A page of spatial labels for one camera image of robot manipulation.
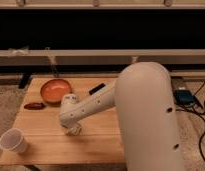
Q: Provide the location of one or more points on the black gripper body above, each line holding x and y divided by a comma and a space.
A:
96, 88

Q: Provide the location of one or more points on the white rectangular sponge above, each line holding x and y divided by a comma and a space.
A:
74, 130

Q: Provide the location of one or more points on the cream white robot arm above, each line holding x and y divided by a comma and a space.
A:
143, 99

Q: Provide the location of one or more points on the orange round bowl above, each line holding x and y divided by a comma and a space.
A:
53, 90

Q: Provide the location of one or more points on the wooden table board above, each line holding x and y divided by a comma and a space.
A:
98, 142

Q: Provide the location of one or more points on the dark red chili pepper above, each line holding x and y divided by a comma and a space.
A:
34, 106

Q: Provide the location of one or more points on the blue power adapter box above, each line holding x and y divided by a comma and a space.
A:
183, 97

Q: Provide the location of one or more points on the white paper cup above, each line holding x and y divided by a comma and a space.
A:
13, 140

